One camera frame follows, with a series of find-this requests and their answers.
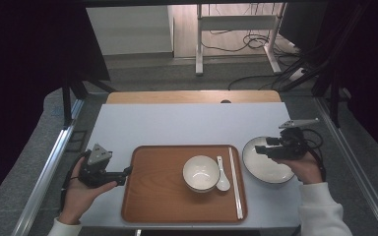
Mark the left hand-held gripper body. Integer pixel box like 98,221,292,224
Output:
78,143,125,189

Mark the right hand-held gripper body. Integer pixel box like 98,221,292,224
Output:
275,117,320,161

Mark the white plate with dark rim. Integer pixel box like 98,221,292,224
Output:
241,136,296,185

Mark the brown wooden tray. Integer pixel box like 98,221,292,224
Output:
121,144,248,224

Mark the white chopstick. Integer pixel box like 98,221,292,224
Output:
227,147,242,220
229,147,244,220

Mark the white ceramic spoon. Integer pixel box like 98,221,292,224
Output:
215,155,231,193

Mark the white ceramic bowl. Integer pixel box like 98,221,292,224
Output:
182,154,221,194

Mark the person's right hand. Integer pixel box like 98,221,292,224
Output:
275,153,325,186

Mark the person's left hand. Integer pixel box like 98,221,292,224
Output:
58,156,118,226

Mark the white power strip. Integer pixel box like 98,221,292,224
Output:
288,67,307,82

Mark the dark curtain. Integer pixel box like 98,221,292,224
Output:
321,0,378,165
0,0,111,210

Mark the white cabinet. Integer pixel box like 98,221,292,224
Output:
86,5,175,57

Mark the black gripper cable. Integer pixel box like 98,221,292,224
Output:
60,149,93,202
302,128,328,183

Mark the aluminium rail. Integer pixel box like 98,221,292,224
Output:
11,97,87,236
313,96,378,236

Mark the black floor cable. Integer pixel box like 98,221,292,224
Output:
200,29,279,53
226,72,297,91

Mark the white desk frame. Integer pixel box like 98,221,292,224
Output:
195,3,288,77

